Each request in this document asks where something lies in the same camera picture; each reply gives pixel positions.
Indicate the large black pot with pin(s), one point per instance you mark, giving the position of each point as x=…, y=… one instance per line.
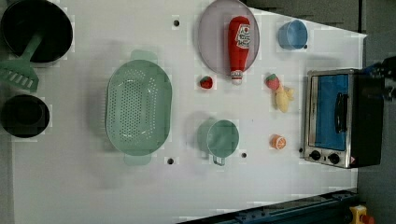
x=24, y=18

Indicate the yellow red emergency button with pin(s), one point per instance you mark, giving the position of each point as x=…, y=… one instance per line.
x=360, y=216

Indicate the orange slice toy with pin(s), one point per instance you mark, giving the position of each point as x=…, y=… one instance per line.
x=278, y=142

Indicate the grey round plate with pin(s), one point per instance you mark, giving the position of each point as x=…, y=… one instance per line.
x=212, y=33

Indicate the green slotted spatula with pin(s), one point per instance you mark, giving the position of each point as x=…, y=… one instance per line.
x=19, y=72

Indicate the green measuring cup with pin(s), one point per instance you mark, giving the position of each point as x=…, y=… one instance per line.
x=219, y=137

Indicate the blue aluminium frame rail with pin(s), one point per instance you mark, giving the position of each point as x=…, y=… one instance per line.
x=329, y=208

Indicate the green plastic colander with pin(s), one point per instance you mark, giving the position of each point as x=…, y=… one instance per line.
x=138, y=107

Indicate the silver toaster oven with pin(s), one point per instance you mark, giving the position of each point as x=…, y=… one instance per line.
x=343, y=118

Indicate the blue plastic cup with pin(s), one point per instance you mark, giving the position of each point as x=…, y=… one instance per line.
x=292, y=35

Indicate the red plush ketchup bottle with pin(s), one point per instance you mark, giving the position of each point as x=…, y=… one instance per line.
x=238, y=47

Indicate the small red strawberry toy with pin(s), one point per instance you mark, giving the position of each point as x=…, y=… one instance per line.
x=206, y=82

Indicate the small black pot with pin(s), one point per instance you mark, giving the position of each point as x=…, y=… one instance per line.
x=25, y=116

